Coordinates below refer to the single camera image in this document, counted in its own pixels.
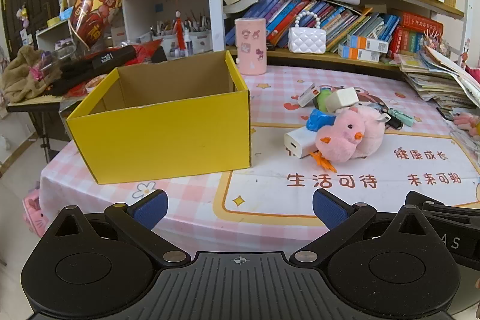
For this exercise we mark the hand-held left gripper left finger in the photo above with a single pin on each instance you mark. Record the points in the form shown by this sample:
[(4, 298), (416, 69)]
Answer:
[(152, 209)]

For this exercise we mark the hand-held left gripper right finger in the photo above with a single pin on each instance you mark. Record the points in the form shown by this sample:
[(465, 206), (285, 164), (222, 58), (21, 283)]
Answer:
[(330, 209)]

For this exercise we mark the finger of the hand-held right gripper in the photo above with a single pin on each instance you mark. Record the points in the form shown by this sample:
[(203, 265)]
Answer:
[(457, 218), (442, 203)]

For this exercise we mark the yellow cardboard box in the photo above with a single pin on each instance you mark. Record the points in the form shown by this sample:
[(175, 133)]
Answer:
[(161, 140)]

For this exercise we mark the pink chick plush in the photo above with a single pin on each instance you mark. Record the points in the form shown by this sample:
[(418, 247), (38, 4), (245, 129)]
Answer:
[(339, 140)]

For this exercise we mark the blue plastic packet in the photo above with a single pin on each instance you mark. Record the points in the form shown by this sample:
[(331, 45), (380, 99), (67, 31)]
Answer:
[(317, 119)]

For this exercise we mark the black binder clip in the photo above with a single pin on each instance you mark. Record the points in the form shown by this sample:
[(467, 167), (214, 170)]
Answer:
[(392, 123)]

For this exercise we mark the pink checked printed tablecloth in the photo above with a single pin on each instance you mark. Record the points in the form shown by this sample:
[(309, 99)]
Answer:
[(270, 200)]

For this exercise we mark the pink plush slippers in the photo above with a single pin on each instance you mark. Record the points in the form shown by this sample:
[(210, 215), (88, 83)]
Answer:
[(468, 125)]

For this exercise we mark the mint green clip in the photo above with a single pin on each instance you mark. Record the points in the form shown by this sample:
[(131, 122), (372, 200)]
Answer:
[(405, 117)]

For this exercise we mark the white charger cube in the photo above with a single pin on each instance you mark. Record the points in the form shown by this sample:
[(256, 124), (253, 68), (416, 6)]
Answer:
[(341, 99)]

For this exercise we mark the green toy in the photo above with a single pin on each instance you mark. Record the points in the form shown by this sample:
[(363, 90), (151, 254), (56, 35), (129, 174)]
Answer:
[(321, 98)]

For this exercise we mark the small white red power bank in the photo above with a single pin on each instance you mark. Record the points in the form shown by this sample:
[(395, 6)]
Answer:
[(308, 95)]

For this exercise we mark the pink cat box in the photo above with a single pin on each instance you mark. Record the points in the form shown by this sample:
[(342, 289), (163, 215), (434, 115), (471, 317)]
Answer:
[(35, 217)]

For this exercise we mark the stack of papers and magazines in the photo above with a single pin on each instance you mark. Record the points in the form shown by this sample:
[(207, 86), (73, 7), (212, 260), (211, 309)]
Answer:
[(438, 80)]

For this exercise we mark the red food package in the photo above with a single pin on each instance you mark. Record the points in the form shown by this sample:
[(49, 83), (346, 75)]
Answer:
[(90, 85)]

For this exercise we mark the dark side table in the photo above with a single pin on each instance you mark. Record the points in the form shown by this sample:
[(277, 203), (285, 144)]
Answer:
[(33, 106)]

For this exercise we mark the orange white carton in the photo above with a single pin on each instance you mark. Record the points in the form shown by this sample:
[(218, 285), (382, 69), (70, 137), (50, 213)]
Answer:
[(358, 54), (369, 43)]

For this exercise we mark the long black box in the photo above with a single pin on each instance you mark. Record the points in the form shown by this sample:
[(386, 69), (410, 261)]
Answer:
[(101, 59)]

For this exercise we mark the white quilted handbag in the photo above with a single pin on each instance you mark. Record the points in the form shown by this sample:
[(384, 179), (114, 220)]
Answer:
[(306, 40)]

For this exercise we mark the red thick books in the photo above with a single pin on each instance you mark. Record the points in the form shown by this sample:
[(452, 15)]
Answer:
[(416, 33)]

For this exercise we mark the pink sticker canister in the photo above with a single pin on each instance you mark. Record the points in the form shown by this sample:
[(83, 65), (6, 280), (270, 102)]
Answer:
[(250, 50)]

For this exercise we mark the brown plush cloth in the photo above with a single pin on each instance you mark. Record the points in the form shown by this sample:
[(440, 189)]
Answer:
[(17, 78)]

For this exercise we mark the slanted row of blue books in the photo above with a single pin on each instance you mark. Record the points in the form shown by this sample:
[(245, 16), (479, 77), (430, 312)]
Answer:
[(337, 20)]

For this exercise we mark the white cubby shelf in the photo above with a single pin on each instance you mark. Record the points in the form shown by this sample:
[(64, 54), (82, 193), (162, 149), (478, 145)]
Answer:
[(150, 1)]

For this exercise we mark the red figure foil bag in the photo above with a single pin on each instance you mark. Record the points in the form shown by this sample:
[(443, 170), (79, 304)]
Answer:
[(93, 9)]

